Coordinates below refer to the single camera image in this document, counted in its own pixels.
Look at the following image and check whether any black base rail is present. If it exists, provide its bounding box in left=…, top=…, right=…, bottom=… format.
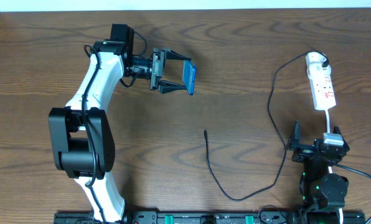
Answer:
left=52, top=211, right=365, bottom=224

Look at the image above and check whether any blue Galaxy smartphone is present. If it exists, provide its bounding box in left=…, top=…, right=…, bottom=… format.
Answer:
left=182, top=60, right=197, bottom=95

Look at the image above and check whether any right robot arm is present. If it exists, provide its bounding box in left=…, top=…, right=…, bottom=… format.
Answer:
left=286, top=121, right=350, bottom=223

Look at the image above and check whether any white USB charger plug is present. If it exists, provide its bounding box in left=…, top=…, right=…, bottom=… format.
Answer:
left=306, top=52, right=331, bottom=80

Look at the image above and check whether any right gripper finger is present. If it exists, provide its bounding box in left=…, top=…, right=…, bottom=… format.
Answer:
left=332, top=126, right=347, bottom=145
left=289, top=120, right=300, bottom=143

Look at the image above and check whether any white power strip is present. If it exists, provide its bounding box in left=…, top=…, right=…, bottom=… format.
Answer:
left=305, top=51, right=337, bottom=111

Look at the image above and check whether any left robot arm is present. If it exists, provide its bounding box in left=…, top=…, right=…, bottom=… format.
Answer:
left=48, top=24, right=196, bottom=223

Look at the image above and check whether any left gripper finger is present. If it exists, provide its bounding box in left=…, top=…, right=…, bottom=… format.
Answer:
left=164, top=49, right=192, bottom=61
left=158, top=80, right=186, bottom=94

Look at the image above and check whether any white power strip cord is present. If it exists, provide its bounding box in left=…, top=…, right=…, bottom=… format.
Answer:
left=324, top=108, right=344, bottom=224

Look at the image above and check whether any black USB charging cable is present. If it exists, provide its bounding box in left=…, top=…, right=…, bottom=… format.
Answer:
left=203, top=50, right=330, bottom=202

